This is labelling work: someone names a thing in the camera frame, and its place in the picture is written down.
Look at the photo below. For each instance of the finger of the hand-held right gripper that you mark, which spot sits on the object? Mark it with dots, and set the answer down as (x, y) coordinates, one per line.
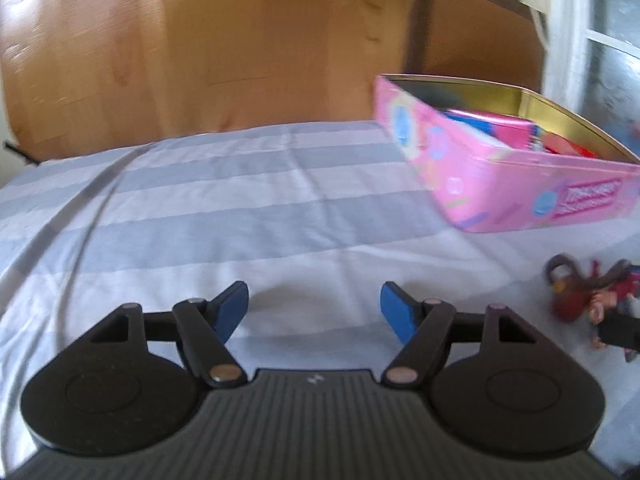
(622, 332)

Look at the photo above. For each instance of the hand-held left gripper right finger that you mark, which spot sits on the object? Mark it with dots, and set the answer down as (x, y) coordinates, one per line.
(397, 312)

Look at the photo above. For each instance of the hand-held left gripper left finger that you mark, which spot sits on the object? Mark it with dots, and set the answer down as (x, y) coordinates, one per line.
(232, 310)

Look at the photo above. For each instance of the small doll figure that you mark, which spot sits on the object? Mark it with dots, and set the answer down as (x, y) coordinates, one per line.
(575, 300)

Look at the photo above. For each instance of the pink tin box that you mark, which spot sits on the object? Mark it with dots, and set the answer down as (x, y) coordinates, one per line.
(475, 180)

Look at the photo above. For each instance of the red cardboard box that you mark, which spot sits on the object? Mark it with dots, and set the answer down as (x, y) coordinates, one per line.
(570, 145)

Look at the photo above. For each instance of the pink foil packet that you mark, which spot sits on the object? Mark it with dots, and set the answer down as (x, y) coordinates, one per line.
(492, 127)

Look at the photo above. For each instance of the striped bed sheet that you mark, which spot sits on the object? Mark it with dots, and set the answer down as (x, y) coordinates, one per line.
(250, 210)

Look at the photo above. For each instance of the wooden headboard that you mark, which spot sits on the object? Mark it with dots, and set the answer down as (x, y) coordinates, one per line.
(200, 45)

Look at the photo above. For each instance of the brown board panel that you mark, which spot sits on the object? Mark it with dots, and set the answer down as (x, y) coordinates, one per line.
(475, 30)

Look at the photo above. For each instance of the white frosted window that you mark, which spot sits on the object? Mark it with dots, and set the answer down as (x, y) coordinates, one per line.
(600, 20)

